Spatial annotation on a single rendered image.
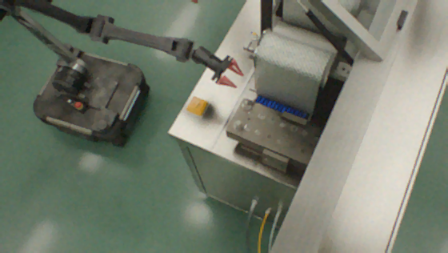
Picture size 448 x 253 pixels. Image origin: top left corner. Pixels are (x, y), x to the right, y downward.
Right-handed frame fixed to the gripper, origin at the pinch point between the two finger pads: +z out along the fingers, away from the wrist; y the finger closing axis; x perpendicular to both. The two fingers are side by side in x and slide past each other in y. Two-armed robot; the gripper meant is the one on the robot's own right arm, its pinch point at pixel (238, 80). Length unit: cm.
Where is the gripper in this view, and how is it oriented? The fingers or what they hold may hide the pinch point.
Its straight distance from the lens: 164.9
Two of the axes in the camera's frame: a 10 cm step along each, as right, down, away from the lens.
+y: -4.6, 8.1, -3.5
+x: 3.4, -2.0, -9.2
